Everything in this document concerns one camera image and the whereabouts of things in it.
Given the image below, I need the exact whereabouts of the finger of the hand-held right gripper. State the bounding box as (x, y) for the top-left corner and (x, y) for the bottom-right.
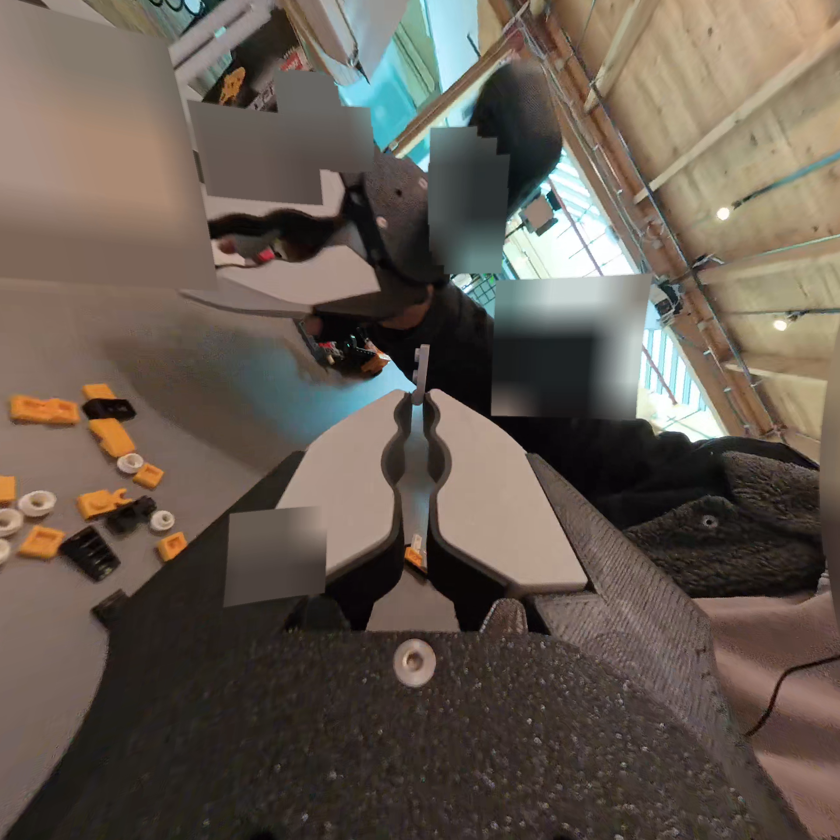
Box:
(209, 169), (352, 237)
(180, 243), (383, 320)

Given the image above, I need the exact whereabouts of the beige sweatshirt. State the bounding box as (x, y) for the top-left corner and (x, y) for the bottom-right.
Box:
(696, 587), (840, 840)

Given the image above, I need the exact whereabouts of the studio light on stand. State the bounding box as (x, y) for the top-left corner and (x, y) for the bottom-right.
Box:
(521, 190), (559, 237)

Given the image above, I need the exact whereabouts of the pile of small lego pieces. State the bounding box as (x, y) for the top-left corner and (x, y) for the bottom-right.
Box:
(0, 382), (191, 585)

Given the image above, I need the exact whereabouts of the black wired earphone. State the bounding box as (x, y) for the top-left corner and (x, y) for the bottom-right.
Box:
(745, 656), (840, 739)

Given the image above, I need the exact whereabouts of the orange black lego car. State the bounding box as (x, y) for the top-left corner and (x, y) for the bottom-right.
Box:
(298, 318), (391, 378)

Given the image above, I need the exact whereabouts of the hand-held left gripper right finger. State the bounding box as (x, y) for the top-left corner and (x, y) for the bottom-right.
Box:
(425, 389), (589, 595)

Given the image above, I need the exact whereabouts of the person's right hand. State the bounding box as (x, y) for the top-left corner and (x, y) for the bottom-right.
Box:
(377, 292), (435, 332)

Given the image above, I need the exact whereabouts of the lego car box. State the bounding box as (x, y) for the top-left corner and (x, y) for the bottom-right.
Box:
(200, 10), (316, 112)

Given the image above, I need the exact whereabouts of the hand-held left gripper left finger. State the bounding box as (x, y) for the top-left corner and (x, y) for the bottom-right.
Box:
(277, 389), (411, 581)

